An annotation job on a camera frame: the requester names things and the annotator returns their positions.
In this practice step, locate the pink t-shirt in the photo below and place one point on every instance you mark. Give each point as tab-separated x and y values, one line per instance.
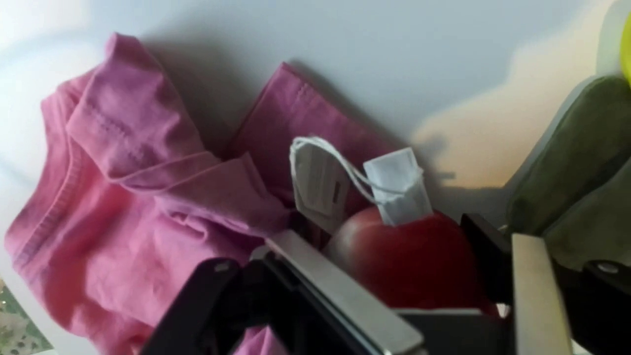
148	212

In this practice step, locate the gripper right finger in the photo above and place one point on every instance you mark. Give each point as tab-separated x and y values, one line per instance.
537	296

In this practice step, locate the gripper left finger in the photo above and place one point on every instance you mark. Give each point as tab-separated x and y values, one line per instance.
340	296

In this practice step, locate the yellow container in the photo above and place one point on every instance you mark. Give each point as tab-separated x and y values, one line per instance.
626	49

